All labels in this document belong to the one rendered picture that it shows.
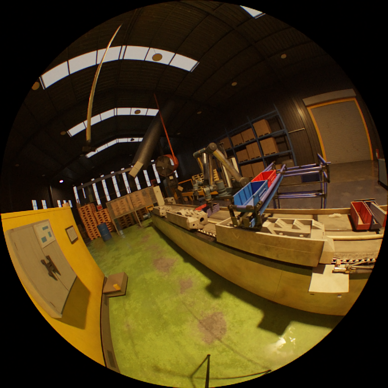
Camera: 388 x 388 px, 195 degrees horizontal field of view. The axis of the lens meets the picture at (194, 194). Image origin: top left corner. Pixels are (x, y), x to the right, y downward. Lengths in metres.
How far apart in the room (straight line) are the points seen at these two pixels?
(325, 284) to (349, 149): 11.29
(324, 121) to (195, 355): 12.18
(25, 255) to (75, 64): 8.44
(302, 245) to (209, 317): 1.27
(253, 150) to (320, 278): 10.11
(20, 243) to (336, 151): 12.70
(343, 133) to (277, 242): 11.30
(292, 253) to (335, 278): 0.40
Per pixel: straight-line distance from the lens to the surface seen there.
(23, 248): 1.33
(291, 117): 11.35
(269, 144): 9.90
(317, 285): 0.88
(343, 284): 0.95
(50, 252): 1.55
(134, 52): 8.91
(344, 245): 1.26
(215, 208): 2.19
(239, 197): 0.85
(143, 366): 1.84
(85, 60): 8.81
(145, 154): 7.36
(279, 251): 0.90
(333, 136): 11.42
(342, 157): 11.61
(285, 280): 1.13
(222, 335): 1.54
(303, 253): 0.87
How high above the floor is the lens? 1.51
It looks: 8 degrees down
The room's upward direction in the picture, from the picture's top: 18 degrees counter-clockwise
